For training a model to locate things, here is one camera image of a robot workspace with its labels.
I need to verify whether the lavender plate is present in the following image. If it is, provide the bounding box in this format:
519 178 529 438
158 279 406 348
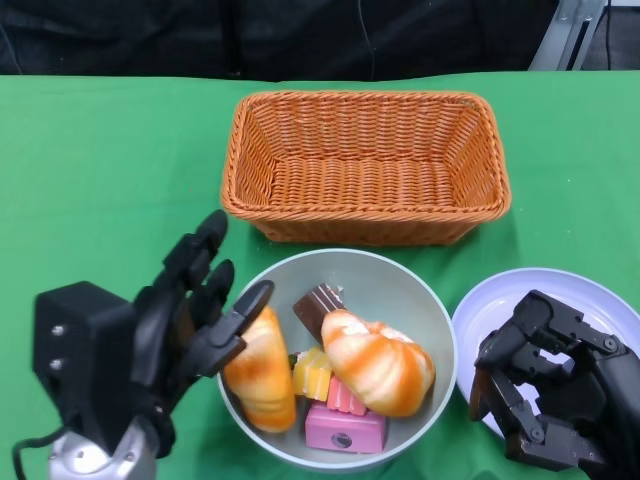
451 268 640 441

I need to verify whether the grey-green bowl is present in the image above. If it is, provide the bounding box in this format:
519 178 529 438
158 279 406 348
215 248 459 474

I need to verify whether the orange wicker basket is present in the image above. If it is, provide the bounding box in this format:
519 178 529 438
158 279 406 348
219 89 511 246

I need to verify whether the grey metal frame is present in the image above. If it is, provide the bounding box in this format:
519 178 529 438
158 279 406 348
527 0 599 71

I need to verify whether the green tablecloth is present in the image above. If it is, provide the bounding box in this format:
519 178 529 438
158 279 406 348
0 67 640 480

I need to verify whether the pink rectangular cake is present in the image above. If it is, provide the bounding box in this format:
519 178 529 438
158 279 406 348
304 403 390 455

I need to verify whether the black backdrop cloth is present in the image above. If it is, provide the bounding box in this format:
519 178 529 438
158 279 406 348
0 0 559 84

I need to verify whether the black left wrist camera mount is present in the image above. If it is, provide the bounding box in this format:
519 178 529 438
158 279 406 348
33 281 151 454

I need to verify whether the orange striped bread roll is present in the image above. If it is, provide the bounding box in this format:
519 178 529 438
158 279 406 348
319 309 436 419
222 304 299 434

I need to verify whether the brown chocolate cake bar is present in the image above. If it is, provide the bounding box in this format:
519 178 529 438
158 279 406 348
292 283 347 336

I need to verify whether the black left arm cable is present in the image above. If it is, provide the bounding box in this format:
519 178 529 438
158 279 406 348
12 427 69 480

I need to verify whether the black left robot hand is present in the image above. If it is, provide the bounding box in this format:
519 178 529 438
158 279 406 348
129 208 276 459

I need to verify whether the thin black hanging cable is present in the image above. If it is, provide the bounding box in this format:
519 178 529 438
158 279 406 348
603 0 614 71

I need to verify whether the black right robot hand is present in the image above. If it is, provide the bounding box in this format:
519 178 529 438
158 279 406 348
469 289 640 480

